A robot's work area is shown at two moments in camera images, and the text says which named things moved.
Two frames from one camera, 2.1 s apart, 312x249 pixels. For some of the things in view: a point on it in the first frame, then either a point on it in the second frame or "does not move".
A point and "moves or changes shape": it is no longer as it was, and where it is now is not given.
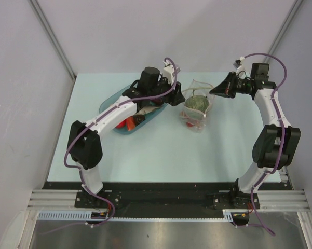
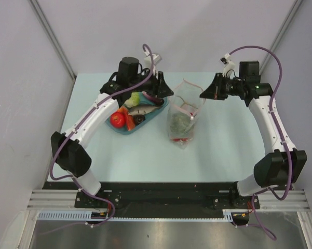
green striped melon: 197,102 to 181,123
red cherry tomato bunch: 189,124 to 180,140
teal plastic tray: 149,118 does not move
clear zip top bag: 198,101 moves or changes shape
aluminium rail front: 284,199 does not move
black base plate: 164,199 does not move
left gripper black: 176,97 to 158,88
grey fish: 148,109 does not move
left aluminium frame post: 53,37 does not move
